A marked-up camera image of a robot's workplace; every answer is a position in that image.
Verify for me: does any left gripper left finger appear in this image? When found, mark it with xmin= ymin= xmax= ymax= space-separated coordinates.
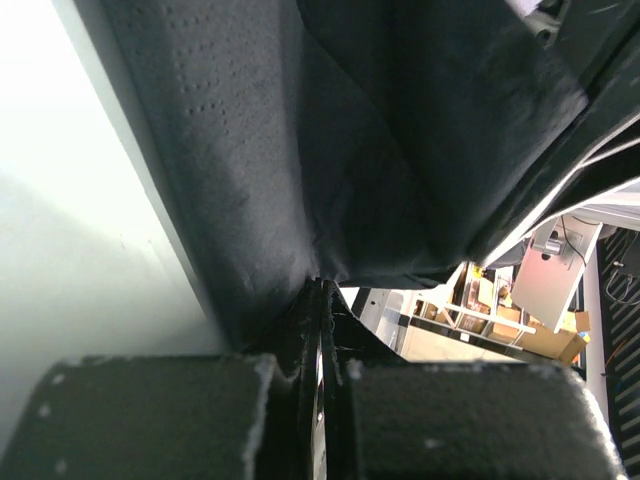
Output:
xmin=1 ymin=281 xmax=323 ymax=479

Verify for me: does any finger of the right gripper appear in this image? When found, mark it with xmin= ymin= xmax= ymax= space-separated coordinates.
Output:
xmin=470 ymin=1 xmax=639 ymax=265

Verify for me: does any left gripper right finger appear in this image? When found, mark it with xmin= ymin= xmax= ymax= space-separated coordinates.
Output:
xmin=322 ymin=282 xmax=626 ymax=479

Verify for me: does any black paper napkin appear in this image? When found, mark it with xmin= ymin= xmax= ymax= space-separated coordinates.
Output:
xmin=99 ymin=0 xmax=591 ymax=346

